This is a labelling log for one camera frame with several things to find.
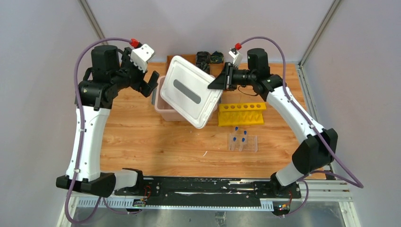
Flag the pink plastic storage bin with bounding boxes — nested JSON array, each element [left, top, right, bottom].
[[154, 76, 222, 129]]

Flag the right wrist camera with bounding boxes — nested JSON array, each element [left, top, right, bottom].
[[229, 47, 243, 68]]

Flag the wooden compartment tray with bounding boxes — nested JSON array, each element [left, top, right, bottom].
[[166, 54, 224, 77]]

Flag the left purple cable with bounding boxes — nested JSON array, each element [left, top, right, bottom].
[[64, 38, 140, 225]]

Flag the clear plastic bag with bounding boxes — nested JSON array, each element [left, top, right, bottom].
[[227, 133, 258, 153]]

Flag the white plastic bin lid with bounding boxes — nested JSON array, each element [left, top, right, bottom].
[[159, 55, 223, 129]]

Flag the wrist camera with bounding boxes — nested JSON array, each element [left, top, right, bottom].
[[229, 47, 243, 68], [131, 44, 155, 73]]

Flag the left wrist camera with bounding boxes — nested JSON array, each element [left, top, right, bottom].
[[131, 44, 155, 73]]

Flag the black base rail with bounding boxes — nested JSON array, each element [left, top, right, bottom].
[[67, 175, 353, 211]]

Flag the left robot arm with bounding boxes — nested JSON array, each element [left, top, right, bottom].
[[56, 44, 159, 197]]

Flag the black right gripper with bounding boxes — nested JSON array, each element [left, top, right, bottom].
[[208, 62, 256, 91]]

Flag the yellow test tube rack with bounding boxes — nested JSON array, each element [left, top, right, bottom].
[[218, 102, 267, 127]]

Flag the left grey bin handle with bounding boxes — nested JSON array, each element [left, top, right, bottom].
[[151, 88, 157, 105]]

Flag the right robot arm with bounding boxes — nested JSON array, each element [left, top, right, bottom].
[[208, 47, 338, 198]]

